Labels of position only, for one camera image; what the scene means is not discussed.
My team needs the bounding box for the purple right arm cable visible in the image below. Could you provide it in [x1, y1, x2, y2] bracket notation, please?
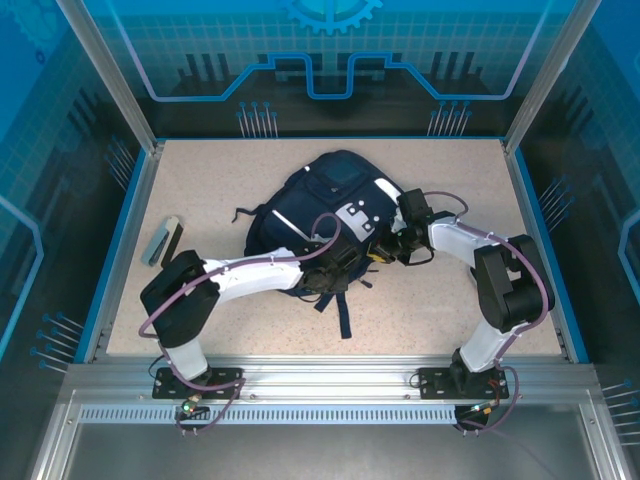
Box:
[422, 191, 549, 436]

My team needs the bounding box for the slotted grey cable duct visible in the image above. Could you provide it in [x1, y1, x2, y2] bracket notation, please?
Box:
[78, 405, 460, 427]

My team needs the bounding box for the small connector board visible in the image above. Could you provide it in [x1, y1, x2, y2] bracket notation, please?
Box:
[174, 394, 211, 424]
[457, 399, 504, 426]

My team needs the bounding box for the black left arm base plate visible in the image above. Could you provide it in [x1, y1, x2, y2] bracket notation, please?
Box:
[151, 366, 247, 400]

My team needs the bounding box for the aluminium frame post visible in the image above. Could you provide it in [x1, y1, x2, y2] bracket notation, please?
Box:
[56, 0, 167, 156]
[501, 0, 599, 156]

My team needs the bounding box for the grey and black pencil case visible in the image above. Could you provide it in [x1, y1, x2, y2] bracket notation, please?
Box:
[141, 214, 185, 270]

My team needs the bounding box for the aluminium mounting rail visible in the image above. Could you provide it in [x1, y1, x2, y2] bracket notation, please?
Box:
[64, 353, 599, 407]

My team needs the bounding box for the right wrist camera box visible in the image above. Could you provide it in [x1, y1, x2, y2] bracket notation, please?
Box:
[398, 187, 435, 226]

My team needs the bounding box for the navy blue student backpack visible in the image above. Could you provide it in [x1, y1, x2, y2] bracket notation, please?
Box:
[230, 149, 406, 341]

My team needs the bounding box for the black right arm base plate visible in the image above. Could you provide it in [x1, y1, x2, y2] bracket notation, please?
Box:
[417, 366, 511, 400]

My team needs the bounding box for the blue table edge strip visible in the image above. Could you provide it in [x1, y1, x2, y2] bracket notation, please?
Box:
[513, 147, 591, 365]
[73, 147, 154, 364]

